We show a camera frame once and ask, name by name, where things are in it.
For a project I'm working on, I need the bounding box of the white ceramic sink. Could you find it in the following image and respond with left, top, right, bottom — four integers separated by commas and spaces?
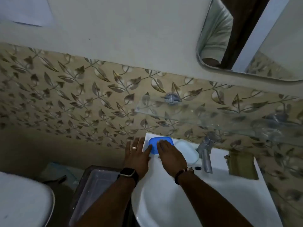
131, 132, 283, 227

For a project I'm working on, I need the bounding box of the blue plastic soap dish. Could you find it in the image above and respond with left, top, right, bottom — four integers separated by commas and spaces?
148, 136, 174, 155

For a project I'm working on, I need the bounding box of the person's right forearm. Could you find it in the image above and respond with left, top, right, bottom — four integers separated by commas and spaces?
178, 171, 254, 227

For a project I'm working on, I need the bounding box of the chrome shelf bracket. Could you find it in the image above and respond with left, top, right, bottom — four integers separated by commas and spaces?
164, 93, 182, 105
265, 111, 293, 124

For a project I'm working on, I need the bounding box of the chrome faucet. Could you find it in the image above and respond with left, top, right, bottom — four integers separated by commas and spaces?
196, 132, 217, 174

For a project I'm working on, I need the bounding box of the black smartwatch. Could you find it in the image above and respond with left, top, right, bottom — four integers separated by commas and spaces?
117, 167, 140, 186

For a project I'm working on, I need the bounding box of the clear plastic bin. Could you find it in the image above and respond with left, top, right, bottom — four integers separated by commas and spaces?
68, 165, 133, 227

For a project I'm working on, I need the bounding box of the person's left forearm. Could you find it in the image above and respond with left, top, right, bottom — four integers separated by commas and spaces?
73, 175, 137, 227

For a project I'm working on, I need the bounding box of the dark bead bracelet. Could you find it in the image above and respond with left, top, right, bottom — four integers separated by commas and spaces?
174, 167, 195, 185

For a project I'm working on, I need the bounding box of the olive green cloth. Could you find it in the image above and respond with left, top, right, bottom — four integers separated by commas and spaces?
224, 150, 259, 180

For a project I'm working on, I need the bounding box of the white soap dish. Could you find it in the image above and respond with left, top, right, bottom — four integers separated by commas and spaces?
173, 139, 200, 164

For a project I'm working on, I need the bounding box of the wall mirror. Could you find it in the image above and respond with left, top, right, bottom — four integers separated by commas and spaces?
196, 0, 303, 82

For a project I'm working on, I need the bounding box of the person's right hand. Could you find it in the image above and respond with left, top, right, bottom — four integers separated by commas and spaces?
156, 140, 189, 179

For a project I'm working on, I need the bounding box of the glass wall shelf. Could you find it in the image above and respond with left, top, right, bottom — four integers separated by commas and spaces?
134, 94, 303, 149

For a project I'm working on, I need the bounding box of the person's left hand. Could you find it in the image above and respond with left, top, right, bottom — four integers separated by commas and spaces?
123, 137, 152, 180

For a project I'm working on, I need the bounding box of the white toilet lid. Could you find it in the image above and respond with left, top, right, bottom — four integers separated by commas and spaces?
0, 171, 55, 227

